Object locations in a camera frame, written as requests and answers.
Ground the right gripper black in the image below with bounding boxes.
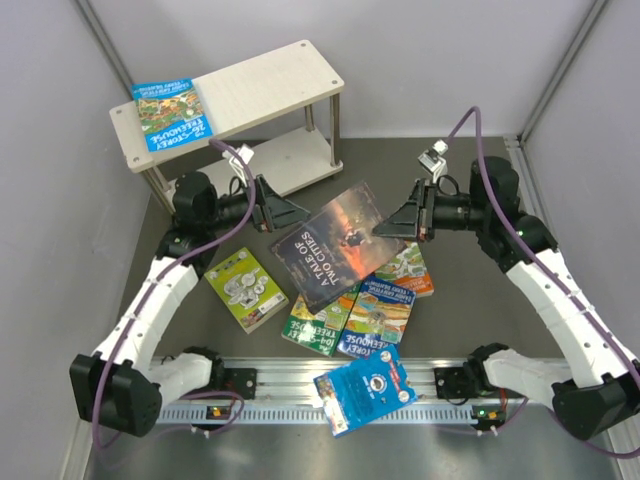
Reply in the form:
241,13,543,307
374,178,490,242

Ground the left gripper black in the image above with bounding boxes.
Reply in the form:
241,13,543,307
202,174,311,233

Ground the dark tale of two cities book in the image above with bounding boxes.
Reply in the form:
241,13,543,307
271,181,405,314

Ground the green 104-storey treehouse book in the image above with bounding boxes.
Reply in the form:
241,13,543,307
281,284,360,357

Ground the blue back-cover book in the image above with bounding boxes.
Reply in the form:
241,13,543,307
314,345,418,438

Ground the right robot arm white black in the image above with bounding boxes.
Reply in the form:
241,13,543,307
374,152,639,441

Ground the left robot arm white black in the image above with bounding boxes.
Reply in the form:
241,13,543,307
69,171,310,437

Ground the orange 78-storey treehouse book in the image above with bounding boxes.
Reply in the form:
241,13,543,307
374,242,434,298

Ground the lime green book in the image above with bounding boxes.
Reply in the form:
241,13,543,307
204,247,289,334

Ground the white two-tier shelf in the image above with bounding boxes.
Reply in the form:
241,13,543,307
109,39,346,216

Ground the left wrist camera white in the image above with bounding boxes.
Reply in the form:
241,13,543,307
223,144,255,176

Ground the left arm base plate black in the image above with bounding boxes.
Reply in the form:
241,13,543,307
199,367,257,400

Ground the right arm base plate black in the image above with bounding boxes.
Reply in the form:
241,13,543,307
433,366,523,402

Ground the aluminium mounting rail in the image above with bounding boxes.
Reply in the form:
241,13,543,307
79,355,626,426

